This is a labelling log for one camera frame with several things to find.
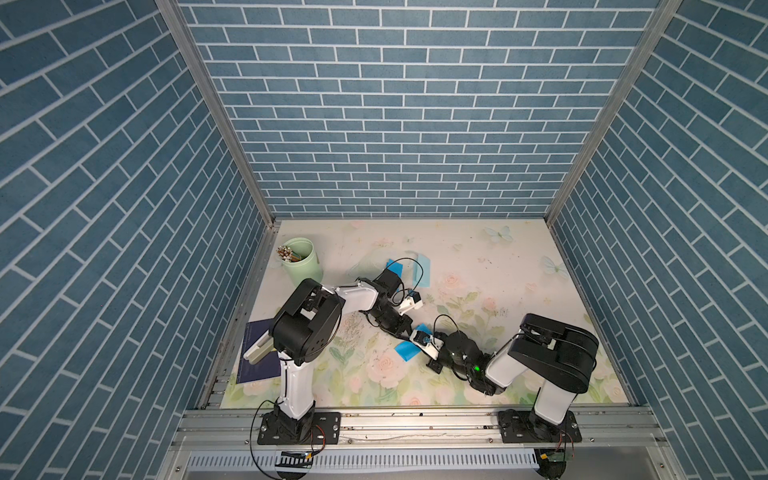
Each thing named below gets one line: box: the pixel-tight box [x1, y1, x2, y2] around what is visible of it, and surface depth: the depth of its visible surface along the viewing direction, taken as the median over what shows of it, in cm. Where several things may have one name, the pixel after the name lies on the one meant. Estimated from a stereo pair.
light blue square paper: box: [412, 253, 431, 288], surface depth 107 cm
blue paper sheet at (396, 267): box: [386, 259, 404, 279], surface depth 107 cm
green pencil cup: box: [281, 237, 323, 287], surface depth 95 cm
